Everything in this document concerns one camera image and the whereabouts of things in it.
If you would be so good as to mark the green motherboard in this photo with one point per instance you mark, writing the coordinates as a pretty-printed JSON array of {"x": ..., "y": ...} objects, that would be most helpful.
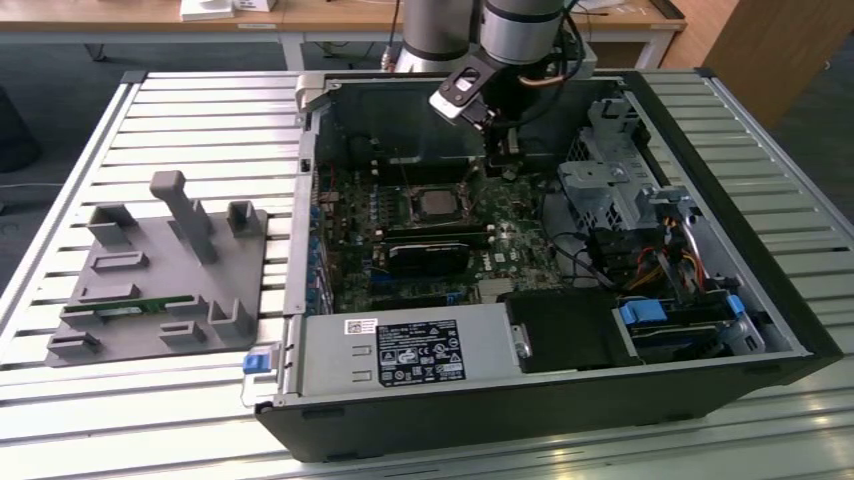
[{"x": 527, "y": 240}]

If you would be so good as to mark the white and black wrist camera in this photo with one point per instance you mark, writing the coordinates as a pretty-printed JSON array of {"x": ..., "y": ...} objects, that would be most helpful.
[{"x": 460, "y": 87}]

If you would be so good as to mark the green RAM stick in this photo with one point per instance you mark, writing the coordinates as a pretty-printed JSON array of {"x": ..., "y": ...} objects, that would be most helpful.
[{"x": 166, "y": 301}]

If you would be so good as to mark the grey parts rack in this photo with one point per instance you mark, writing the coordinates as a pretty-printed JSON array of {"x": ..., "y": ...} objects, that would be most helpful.
[{"x": 200, "y": 280}]

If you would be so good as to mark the white papers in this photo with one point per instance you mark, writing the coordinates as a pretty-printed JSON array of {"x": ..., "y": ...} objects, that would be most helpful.
[{"x": 613, "y": 5}]

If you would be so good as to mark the black graphics card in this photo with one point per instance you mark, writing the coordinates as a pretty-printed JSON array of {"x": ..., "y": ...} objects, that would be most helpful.
[{"x": 427, "y": 257}]

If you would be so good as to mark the wooden desk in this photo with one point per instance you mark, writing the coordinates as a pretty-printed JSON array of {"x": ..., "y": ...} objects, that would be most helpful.
[{"x": 100, "y": 22}]

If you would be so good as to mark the small blue clip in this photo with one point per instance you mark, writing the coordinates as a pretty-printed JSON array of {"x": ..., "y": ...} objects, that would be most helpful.
[{"x": 734, "y": 304}]

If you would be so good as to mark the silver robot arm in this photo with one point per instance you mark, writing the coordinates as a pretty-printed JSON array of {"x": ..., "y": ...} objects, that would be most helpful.
[{"x": 516, "y": 30}]

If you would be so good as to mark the blue disk carrier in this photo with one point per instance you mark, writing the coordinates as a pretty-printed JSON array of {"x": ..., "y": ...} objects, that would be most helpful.
[{"x": 640, "y": 314}]

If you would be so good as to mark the copper coloured curved tube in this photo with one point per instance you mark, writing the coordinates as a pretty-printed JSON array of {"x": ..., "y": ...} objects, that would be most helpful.
[{"x": 533, "y": 83}]

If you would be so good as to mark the black PC case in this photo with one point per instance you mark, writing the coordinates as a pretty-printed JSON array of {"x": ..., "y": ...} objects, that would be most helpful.
[{"x": 467, "y": 430}]

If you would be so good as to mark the small silver heat sink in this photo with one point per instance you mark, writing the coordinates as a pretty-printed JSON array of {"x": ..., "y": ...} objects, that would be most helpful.
[{"x": 496, "y": 289}]

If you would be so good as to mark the blue case latch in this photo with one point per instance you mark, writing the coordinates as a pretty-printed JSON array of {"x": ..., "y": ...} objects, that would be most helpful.
[{"x": 259, "y": 361}]

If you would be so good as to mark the grey power supply unit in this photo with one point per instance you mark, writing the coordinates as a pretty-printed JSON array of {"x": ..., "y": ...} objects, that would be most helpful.
[{"x": 333, "y": 350}]

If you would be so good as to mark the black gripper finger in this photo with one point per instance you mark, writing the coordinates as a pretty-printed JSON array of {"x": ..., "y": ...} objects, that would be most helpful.
[
  {"x": 495, "y": 147},
  {"x": 515, "y": 160}
]

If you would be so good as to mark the CPU socket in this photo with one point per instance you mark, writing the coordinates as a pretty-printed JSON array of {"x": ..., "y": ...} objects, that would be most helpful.
[{"x": 416, "y": 218}]

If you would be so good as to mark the black RAM slot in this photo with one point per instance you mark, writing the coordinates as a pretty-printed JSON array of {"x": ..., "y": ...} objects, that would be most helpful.
[
  {"x": 440, "y": 235},
  {"x": 440, "y": 226},
  {"x": 440, "y": 240},
  {"x": 440, "y": 231}
]

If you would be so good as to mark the wooden cabinet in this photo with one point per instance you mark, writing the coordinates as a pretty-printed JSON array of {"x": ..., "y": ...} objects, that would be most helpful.
[{"x": 780, "y": 50}]

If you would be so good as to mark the black plastic shroud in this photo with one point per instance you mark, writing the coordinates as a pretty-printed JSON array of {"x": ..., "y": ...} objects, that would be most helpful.
[{"x": 567, "y": 330}]

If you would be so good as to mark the white box with dark print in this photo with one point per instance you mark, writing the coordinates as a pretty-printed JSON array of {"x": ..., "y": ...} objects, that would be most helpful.
[{"x": 256, "y": 5}]

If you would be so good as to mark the metal drive cage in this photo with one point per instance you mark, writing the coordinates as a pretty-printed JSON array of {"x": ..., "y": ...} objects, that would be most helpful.
[{"x": 600, "y": 185}]

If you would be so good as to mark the silver CPU with green edge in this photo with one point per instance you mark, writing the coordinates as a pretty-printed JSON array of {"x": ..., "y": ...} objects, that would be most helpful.
[{"x": 439, "y": 202}]

